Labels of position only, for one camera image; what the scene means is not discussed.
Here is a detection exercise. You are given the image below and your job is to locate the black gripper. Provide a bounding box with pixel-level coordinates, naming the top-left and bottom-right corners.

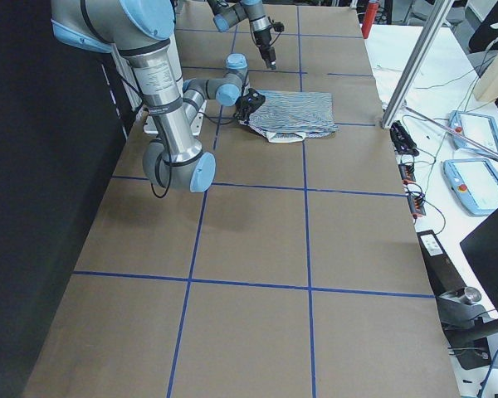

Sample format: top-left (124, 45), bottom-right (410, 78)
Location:
top-left (234, 89), bottom-right (266, 122)
top-left (253, 28), bottom-right (276, 70)

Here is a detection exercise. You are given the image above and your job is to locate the teach pendant tablet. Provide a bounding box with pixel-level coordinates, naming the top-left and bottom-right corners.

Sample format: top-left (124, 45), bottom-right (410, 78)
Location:
top-left (449, 110), bottom-right (498, 153)
top-left (442, 158), bottom-right (498, 216)

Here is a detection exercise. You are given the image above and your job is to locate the teach pendant tablet near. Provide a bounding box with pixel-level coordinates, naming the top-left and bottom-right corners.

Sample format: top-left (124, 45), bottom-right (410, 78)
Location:
top-left (442, 158), bottom-right (498, 216)

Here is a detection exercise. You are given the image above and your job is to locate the red cylinder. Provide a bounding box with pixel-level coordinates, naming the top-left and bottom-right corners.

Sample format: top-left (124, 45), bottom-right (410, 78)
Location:
top-left (361, 0), bottom-right (379, 40)

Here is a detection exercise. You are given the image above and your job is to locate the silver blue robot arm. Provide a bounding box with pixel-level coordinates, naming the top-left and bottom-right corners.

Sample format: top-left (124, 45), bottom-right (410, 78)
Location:
top-left (207, 0), bottom-right (284, 70)
top-left (51, 1), bottom-right (249, 192)

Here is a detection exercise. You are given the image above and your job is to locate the long pink white stick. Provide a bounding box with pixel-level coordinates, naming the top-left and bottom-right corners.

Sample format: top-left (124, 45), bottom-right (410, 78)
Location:
top-left (403, 106), bottom-right (498, 161)

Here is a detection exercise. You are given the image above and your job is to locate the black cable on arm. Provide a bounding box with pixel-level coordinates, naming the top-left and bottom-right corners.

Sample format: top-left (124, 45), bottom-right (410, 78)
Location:
top-left (107, 61), bottom-right (250, 199)

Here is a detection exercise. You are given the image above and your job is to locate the white mounting pedestal column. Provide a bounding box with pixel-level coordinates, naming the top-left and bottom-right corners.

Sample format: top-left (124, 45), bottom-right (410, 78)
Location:
top-left (143, 24), bottom-right (204, 136)

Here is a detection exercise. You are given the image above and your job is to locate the aluminium frame post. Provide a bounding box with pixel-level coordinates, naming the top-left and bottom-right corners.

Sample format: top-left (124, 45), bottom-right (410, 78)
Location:
top-left (380, 0), bottom-right (453, 129)

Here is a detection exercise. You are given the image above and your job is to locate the black orange connector block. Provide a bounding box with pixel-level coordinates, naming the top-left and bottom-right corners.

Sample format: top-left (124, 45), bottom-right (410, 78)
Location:
top-left (398, 163), bottom-right (426, 222)

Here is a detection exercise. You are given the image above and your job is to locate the teach pendant tablet far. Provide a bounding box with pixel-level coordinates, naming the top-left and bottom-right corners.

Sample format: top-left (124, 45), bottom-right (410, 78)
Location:
top-left (449, 110), bottom-right (498, 153)

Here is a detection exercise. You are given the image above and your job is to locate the blue white striped polo shirt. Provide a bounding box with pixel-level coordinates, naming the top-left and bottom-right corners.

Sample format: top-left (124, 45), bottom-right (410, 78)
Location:
top-left (239, 90), bottom-right (338, 143)

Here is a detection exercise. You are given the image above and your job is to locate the black box with white label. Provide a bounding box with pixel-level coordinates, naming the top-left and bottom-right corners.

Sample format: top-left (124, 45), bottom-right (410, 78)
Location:
top-left (417, 230), bottom-right (466, 296)

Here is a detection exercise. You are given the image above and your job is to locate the black monitor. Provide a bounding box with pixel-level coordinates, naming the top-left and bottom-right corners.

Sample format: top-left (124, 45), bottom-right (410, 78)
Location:
top-left (460, 208), bottom-right (498, 311)

